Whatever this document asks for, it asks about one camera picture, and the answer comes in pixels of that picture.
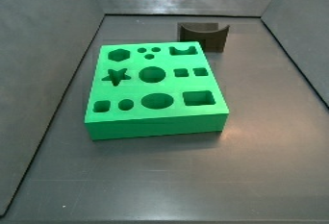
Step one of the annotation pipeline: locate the dark concave block piece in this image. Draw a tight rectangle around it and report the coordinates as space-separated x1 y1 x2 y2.
177 22 229 53

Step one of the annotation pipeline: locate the green shape sorter block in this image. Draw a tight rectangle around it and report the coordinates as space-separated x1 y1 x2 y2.
84 41 228 140

